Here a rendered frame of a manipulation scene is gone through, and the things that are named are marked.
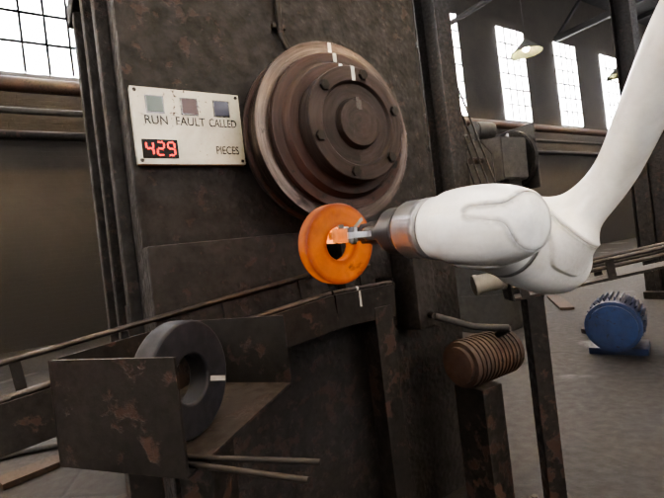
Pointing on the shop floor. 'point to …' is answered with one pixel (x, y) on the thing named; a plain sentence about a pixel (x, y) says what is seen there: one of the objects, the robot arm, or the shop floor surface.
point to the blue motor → (617, 325)
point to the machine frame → (260, 230)
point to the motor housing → (483, 408)
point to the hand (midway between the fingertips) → (335, 235)
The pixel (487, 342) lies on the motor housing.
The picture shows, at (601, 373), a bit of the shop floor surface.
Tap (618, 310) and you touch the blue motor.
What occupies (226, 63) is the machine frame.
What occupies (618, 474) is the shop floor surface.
